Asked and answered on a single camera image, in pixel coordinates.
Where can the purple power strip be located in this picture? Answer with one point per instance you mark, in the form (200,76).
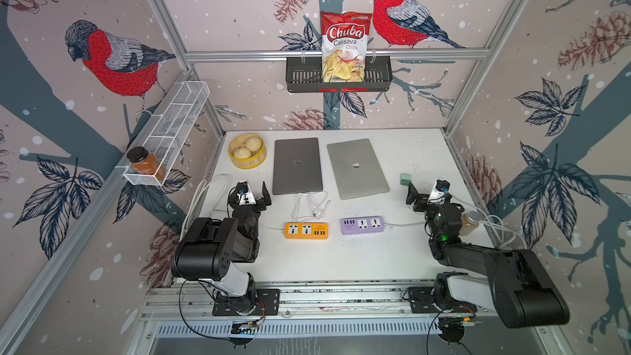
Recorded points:
(362,225)

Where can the dark grey laptop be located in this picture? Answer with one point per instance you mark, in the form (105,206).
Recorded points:
(297,167)

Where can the green charger plug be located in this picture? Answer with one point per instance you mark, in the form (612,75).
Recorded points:
(405,179)

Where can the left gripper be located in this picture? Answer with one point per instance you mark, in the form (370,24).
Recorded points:
(261,204)

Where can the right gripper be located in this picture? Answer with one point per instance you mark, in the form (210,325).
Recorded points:
(412,195)

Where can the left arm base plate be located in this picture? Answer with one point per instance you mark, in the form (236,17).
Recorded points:
(262,302)

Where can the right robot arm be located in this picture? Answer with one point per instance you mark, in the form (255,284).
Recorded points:
(512,283)

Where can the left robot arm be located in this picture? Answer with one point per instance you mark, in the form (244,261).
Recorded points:
(212,248)

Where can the black wire wall basket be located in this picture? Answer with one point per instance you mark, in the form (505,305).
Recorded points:
(319,75)

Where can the silver laptop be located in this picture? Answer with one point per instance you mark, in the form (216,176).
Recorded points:
(357,170)

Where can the white wire wall shelf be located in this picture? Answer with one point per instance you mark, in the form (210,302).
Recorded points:
(170,131)

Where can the orange sauce jar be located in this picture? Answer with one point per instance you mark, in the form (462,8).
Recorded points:
(146,163)

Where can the orange power strip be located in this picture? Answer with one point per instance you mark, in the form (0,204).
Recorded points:
(306,231)

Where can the brown jar silver lid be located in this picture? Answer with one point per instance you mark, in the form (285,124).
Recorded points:
(470,222)

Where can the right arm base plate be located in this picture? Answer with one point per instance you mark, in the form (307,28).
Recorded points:
(421,301)

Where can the Chuba cassava chips bag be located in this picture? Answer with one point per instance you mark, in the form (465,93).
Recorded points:
(344,46)

